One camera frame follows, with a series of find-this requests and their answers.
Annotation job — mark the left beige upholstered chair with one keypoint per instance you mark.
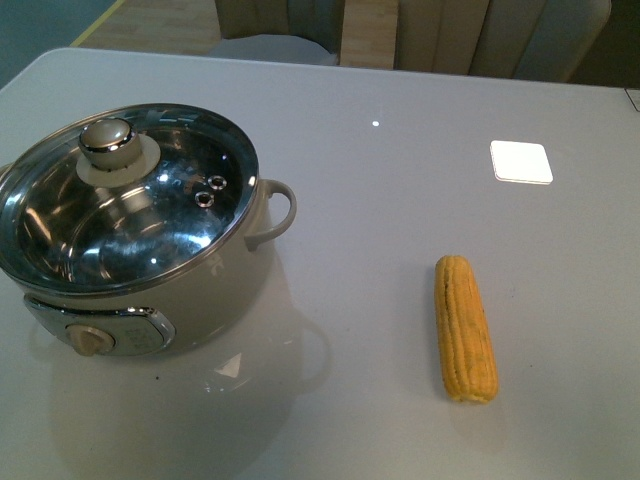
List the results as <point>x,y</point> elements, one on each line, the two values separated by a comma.
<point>285,31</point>

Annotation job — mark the beige electric cooking pot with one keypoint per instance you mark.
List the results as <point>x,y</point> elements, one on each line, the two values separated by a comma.
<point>179,311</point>

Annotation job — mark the right beige upholstered chair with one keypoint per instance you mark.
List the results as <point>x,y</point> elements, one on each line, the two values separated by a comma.
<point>511,39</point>

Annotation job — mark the glass pot lid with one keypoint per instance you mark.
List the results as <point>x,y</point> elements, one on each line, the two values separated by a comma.
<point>61,233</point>

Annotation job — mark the beige upholstered chair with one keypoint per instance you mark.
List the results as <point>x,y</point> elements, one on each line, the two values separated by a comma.
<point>285,31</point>
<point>511,39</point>

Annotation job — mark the yellow corn cob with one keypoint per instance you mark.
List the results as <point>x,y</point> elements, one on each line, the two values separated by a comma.
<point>467,361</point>

